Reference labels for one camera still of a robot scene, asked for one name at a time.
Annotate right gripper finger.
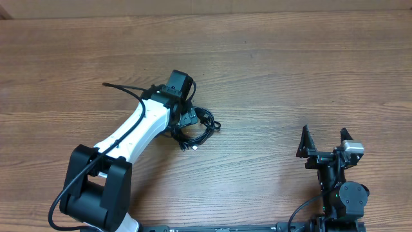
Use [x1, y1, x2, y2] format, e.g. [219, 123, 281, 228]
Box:
[296, 124, 316, 158]
[340, 128, 353, 142]

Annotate black USB cable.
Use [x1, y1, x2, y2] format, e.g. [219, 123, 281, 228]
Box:
[170, 106, 222, 152]
[172, 109, 216, 151]

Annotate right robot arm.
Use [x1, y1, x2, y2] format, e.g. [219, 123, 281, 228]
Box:
[287, 125, 370, 232]

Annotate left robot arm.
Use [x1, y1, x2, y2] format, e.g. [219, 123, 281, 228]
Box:
[48, 70, 196, 231]

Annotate brown cardboard backdrop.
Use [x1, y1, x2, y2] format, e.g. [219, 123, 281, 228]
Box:
[1, 0, 411, 19]

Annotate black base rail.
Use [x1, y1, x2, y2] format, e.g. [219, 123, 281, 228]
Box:
[138, 222, 305, 232]

